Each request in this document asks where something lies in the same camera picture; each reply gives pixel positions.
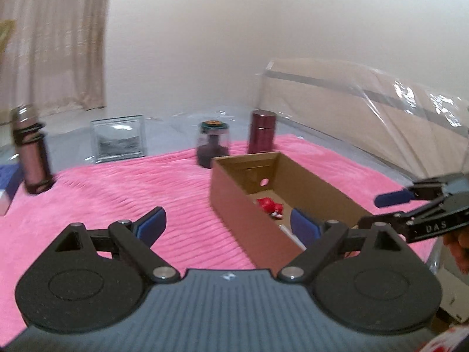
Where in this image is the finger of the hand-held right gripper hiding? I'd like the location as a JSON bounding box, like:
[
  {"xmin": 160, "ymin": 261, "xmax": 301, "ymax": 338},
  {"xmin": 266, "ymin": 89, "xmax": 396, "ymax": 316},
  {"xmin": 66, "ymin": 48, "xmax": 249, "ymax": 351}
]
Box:
[
  {"xmin": 374, "ymin": 176, "xmax": 454, "ymax": 209},
  {"xmin": 357, "ymin": 195, "xmax": 454, "ymax": 243}
]

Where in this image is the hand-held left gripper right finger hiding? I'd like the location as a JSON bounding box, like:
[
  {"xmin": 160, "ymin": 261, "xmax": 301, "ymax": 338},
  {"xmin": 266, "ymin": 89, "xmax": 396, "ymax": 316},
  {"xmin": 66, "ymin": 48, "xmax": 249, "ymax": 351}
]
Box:
[{"xmin": 276, "ymin": 208, "xmax": 407, "ymax": 284}]

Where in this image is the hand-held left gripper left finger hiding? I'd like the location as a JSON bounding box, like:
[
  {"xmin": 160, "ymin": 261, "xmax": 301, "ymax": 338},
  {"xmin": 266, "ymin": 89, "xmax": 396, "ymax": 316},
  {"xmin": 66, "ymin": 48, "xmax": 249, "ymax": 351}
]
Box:
[{"xmin": 55, "ymin": 206, "xmax": 181, "ymax": 284}]

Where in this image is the white square box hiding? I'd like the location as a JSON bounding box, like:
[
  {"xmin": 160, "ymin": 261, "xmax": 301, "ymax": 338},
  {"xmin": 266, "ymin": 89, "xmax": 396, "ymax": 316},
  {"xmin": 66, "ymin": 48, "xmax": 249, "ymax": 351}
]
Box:
[{"xmin": 280, "ymin": 224, "xmax": 305, "ymax": 248}]

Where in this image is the red toy figure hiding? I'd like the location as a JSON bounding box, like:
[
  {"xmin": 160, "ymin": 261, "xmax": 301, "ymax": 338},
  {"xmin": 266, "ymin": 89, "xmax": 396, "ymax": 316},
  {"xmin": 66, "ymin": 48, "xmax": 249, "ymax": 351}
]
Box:
[{"xmin": 256, "ymin": 197, "xmax": 284, "ymax": 221}]

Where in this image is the brown cardboard box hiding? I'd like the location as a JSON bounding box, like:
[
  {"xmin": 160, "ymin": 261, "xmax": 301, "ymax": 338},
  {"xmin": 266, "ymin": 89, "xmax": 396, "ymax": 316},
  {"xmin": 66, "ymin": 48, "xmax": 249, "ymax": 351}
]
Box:
[{"xmin": 210, "ymin": 151, "xmax": 371, "ymax": 270}]

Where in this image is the person's right hand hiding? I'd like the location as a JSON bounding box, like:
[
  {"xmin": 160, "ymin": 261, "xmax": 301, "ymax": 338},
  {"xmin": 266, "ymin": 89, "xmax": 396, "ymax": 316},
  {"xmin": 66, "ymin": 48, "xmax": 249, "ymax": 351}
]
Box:
[{"xmin": 443, "ymin": 225, "xmax": 469, "ymax": 275}]

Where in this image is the pink ribbed blanket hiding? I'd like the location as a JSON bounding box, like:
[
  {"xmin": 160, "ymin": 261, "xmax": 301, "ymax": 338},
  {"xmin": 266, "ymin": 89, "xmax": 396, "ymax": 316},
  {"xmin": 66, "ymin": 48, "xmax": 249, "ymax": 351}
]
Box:
[{"xmin": 0, "ymin": 134, "xmax": 440, "ymax": 294}]

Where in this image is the plastic wrapped headboard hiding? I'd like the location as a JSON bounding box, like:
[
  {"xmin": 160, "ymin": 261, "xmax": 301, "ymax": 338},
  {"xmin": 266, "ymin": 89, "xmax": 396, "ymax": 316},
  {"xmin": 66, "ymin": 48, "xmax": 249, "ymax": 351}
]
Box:
[{"xmin": 256, "ymin": 58, "xmax": 469, "ymax": 187}]

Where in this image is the white carton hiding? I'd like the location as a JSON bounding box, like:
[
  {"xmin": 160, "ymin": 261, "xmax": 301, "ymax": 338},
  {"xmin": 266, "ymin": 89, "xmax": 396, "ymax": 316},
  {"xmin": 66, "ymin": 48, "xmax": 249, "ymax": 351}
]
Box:
[{"xmin": 438, "ymin": 264, "xmax": 469, "ymax": 323}]

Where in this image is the plastic covered mattress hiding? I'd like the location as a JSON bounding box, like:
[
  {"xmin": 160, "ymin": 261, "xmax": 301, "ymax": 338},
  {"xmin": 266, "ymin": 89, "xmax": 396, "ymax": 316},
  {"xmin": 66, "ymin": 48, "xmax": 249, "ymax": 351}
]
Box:
[{"xmin": 0, "ymin": 104, "xmax": 436, "ymax": 191}]

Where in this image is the dark glass jar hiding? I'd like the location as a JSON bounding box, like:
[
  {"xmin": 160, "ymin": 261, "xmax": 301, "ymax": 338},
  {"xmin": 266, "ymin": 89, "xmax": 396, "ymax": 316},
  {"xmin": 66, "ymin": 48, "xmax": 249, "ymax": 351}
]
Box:
[{"xmin": 196, "ymin": 120, "xmax": 231, "ymax": 169}]

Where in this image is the maroon tumbler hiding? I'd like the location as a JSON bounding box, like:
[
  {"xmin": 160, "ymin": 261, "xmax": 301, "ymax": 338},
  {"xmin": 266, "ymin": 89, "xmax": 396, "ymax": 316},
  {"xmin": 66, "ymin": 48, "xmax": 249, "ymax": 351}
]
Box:
[{"xmin": 247, "ymin": 110, "xmax": 277, "ymax": 155}]

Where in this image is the red white printed cloth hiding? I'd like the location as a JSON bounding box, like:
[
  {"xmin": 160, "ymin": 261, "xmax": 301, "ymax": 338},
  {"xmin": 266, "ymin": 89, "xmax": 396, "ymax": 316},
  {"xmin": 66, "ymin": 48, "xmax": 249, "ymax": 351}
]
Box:
[{"xmin": 421, "ymin": 324, "xmax": 469, "ymax": 352}]

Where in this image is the steel thermos flask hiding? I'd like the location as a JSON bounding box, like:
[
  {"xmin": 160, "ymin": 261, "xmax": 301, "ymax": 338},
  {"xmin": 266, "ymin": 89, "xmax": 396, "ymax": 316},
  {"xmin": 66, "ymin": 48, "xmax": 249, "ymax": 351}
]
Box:
[{"xmin": 10, "ymin": 104, "xmax": 55, "ymax": 196}]

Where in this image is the blue white flat box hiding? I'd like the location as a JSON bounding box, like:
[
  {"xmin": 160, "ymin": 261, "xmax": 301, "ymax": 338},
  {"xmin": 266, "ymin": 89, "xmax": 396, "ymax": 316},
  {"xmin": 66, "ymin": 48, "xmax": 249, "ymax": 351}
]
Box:
[{"xmin": 0, "ymin": 163, "xmax": 23, "ymax": 217}]

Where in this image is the beige curtain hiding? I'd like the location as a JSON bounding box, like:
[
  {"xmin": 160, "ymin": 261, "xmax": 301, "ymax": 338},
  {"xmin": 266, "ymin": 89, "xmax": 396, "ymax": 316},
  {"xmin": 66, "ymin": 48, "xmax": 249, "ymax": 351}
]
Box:
[{"xmin": 0, "ymin": 0, "xmax": 112, "ymax": 118}]

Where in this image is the silver picture frame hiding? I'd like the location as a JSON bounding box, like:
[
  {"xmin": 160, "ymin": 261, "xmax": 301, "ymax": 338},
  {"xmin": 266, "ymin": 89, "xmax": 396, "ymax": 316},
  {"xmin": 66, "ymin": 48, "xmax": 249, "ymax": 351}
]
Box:
[{"xmin": 90, "ymin": 114, "xmax": 147, "ymax": 164}]

